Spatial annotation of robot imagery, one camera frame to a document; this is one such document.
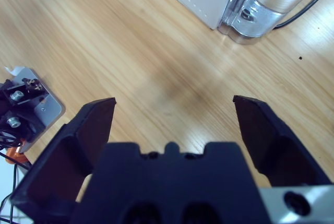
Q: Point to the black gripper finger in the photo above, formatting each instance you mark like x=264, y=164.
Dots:
x=65, y=156
x=271, y=143

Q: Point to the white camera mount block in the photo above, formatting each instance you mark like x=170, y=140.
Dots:
x=49, y=104

